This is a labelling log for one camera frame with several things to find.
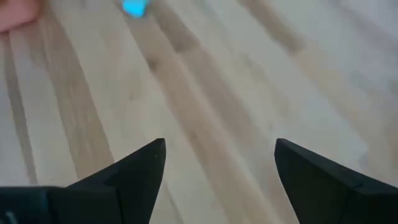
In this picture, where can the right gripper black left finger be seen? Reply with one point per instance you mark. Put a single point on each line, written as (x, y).
(124, 193)

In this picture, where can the natural wood block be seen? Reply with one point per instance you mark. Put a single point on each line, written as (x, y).
(15, 12)

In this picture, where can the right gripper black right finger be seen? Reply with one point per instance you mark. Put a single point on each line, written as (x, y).
(326, 193)

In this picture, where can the cyan half-round block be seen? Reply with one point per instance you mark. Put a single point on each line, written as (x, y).
(135, 7)

